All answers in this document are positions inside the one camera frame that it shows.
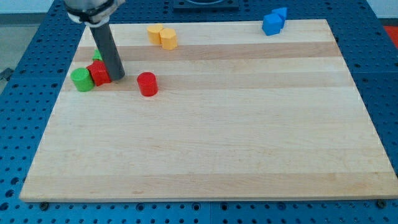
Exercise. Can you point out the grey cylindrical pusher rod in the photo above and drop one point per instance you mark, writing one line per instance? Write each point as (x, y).
(104, 40)

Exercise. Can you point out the red star block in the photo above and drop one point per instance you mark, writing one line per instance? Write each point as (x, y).
(99, 73)

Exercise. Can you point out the green block behind rod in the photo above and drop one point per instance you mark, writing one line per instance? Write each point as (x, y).
(97, 55)

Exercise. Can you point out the green cylinder block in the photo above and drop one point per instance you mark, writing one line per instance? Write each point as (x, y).
(82, 79)

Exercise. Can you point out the red cylinder block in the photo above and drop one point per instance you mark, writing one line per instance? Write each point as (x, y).
(147, 83)

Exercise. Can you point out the yellow cylinder block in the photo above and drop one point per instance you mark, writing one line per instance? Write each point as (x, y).
(153, 33)

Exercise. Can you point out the yellow hexagon block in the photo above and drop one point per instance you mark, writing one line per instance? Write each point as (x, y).
(168, 38)

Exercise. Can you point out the light wooden board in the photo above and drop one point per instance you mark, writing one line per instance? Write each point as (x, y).
(239, 115)

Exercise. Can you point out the blue cube block front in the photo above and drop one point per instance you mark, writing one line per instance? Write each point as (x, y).
(272, 24)

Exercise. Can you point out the blue block rear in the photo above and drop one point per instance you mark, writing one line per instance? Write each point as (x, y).
(282, 13)

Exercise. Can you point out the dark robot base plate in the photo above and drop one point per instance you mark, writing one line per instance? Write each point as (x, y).
(204, 5)

